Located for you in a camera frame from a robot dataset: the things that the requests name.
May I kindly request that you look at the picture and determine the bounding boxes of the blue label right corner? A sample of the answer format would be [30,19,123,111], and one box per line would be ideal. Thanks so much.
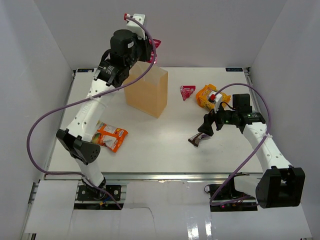
[225,67,243,72]

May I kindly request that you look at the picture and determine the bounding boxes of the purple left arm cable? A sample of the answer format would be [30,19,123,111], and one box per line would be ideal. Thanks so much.
[26,17,158,210]

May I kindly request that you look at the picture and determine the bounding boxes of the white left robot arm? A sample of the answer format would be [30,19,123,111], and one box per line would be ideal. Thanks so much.
[56,29,152,200]

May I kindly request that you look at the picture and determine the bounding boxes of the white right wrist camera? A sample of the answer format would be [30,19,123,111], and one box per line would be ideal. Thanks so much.
[208,92,228,112]

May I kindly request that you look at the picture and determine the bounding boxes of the brown paper bag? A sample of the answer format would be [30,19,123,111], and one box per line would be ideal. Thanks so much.
[124,64,168,118]

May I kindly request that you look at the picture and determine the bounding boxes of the blue label corner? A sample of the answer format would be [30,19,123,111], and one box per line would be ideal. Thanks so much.
[76,68,95,73]
[225,67,243,72]

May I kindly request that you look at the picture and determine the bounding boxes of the red snack packet near bag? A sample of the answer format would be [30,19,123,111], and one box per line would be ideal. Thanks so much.
[180,85,196,101]

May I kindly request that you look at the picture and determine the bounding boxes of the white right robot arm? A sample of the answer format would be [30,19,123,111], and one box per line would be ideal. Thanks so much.
[198,93,306,209]

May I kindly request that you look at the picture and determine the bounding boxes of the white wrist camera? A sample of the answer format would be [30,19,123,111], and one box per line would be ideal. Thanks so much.
[208,92,228,112]
[124,13,146,40]

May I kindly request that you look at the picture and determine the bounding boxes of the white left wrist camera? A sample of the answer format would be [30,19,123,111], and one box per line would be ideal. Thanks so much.
[124,13,146,40]

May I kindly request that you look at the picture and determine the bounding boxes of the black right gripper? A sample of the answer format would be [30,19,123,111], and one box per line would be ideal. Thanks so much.
[198,100,239,137]

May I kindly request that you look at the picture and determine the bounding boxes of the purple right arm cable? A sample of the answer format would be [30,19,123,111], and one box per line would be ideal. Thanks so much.
[209,82,271,207]

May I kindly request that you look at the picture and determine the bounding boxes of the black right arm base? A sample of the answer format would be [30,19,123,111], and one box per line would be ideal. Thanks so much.
[210,186,258,213]

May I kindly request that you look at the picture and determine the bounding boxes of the pink snack packet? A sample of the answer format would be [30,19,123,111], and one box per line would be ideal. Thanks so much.
[147,39,162,64]

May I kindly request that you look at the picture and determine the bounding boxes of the orange Fox's candy bag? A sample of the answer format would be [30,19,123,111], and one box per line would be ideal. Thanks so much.
[91,121,128,153]

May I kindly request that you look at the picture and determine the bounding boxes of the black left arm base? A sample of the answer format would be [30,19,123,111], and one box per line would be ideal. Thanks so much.
[74,184,124,210]

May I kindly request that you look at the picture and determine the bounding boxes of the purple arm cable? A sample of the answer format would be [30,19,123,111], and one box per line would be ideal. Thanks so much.
[209,82,271,207]
[26,17,158,210]

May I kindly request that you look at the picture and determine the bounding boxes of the blue label left corner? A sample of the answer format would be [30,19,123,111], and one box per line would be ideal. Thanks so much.
[76,68,95,73]

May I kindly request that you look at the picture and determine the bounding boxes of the brown chocolate bar wrapper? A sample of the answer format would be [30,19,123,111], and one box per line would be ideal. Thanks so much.
[188,132,210,147]

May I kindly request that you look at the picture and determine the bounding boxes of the orange yellow candy bag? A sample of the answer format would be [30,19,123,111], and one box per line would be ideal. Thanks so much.
[195,84,232,111]

